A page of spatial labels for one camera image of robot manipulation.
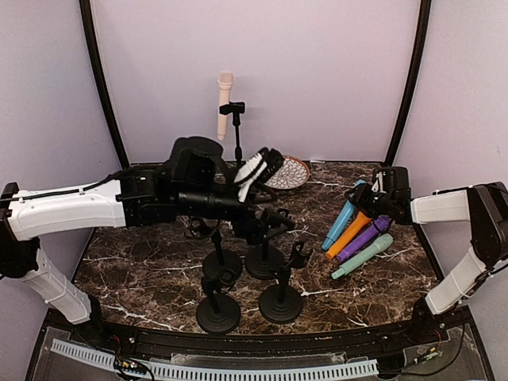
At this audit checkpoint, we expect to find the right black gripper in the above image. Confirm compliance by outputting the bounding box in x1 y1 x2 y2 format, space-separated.
346 183 395 220

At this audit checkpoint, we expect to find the blue microphone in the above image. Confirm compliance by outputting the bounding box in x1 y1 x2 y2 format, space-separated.
321 201 356 251

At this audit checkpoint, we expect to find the orange microphone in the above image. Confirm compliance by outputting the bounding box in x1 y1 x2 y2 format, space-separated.
325 212 371 260

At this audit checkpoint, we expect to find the purple microphone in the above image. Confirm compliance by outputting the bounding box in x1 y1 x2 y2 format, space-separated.
337 216 391 263

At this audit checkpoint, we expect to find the black stand of mint microphone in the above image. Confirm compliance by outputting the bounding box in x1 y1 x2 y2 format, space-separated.
244 208 295 280

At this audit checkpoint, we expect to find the black stand of orange microphone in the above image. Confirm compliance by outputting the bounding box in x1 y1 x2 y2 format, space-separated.
187 217 243 285

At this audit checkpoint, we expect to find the mint green microphone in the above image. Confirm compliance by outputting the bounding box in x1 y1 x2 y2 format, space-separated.
331 233 393 279

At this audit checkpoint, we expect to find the black stand of blue microphone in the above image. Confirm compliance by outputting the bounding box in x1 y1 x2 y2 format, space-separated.
258 241 314 325

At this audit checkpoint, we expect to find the black stand of purple microphone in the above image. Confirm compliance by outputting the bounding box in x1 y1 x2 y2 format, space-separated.
196 269 241 335

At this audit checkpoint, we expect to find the black stand of beige microphone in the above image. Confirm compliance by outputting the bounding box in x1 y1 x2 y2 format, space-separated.
219 102 245 167

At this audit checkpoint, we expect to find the beige microphone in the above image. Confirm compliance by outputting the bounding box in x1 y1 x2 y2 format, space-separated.
217 71 234 140

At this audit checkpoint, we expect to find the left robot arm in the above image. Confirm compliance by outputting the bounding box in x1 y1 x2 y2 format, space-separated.
1 137 284 346

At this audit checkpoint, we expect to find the floral patterned ceramic plate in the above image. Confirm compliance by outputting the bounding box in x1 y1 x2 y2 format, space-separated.
265 156 310 190

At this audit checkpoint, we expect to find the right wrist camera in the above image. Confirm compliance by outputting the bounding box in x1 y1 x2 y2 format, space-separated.
371 167 393 193

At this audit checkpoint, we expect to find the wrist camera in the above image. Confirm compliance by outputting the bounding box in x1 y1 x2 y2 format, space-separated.
233 147 284 202
371 167 393 193

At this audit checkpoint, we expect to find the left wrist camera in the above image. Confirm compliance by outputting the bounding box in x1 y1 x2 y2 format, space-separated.
233 147 284 202

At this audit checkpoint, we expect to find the black front frame rail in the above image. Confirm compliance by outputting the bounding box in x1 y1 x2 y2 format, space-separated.
67 297 449 360

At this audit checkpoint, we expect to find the white slotted cable duct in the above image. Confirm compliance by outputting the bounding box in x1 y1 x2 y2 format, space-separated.
51 339 380 381

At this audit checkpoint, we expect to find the right black corner post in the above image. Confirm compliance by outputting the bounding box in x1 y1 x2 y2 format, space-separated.
383 0 432 166

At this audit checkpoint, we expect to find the black corner post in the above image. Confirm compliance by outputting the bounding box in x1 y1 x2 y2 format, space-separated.
383 0 432 166
79 0 130 169

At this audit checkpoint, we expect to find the left black corner post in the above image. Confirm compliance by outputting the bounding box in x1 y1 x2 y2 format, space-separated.
79 0 130 169

